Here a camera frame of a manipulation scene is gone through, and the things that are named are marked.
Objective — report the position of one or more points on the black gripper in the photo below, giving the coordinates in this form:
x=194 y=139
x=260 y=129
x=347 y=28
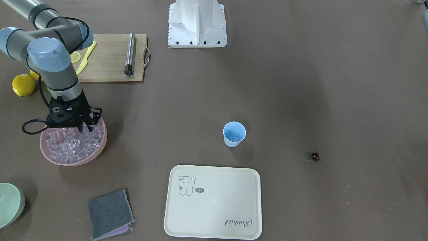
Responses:
x=82 y=109

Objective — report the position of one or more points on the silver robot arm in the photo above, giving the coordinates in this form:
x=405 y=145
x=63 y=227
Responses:
x=46 y=51

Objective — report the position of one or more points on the pink bowl of ice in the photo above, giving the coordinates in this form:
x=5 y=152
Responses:
x=69 y=147

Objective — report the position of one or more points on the blue plastic cup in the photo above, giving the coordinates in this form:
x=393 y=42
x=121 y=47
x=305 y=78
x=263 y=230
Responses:
x=234 y=133

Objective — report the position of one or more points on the yellow plastic knife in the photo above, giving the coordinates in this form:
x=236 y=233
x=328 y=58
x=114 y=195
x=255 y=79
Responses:
x=85 y=61

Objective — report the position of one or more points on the wooden cutting board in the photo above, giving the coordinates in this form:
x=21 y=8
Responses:
x=107 y=60

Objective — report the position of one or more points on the steel muddler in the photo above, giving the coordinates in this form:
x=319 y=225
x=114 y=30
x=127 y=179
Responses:
x=128 y=68

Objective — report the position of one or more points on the lemon slice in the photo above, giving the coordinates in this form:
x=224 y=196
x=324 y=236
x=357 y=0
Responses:
x=75 y=57

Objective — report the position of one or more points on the grey folded cloth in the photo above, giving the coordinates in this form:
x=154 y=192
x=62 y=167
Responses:
x=110 y=215

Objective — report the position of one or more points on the green ceramic bowl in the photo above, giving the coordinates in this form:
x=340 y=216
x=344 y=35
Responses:
x=12 y=202

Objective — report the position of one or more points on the cream rabbit serving tray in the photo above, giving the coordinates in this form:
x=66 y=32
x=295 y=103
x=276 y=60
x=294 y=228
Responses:
x=213 y=202

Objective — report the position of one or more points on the dark red cherry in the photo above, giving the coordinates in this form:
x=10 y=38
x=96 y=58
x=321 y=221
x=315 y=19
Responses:
x=315 y=157

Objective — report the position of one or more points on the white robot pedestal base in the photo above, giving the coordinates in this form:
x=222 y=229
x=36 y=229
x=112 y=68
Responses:
x=197 y=24

